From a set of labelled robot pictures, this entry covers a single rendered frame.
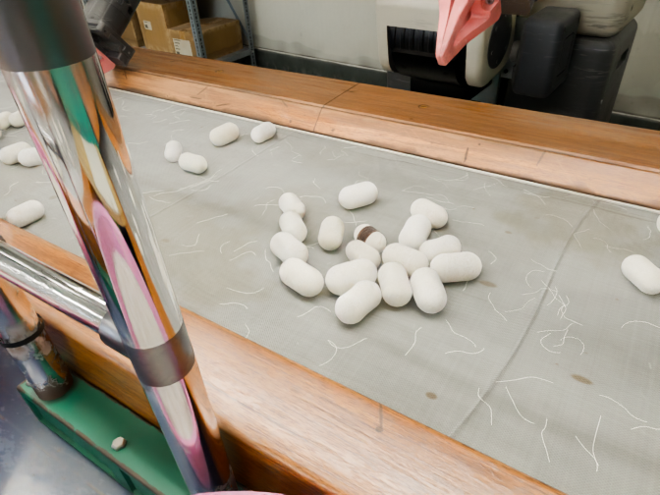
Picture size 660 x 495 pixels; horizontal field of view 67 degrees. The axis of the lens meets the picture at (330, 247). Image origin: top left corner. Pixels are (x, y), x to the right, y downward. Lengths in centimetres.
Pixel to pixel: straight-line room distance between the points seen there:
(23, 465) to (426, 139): 44
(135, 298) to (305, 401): 12
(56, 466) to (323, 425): 21
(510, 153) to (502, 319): 21
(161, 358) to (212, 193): 32
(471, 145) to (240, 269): 27
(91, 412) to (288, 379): 14
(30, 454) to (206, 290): 16
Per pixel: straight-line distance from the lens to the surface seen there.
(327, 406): 27
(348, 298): 33
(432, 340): 33
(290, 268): 35
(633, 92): 244
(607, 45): 121
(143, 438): 34
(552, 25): 106
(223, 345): 30
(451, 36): 45
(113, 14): 83
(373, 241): 38
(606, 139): 55
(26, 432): 44
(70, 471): 40
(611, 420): 32
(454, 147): 53
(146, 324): 18
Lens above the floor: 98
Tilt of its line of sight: 37 degrees down
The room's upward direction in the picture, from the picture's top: 4 degrees counter-clockwise
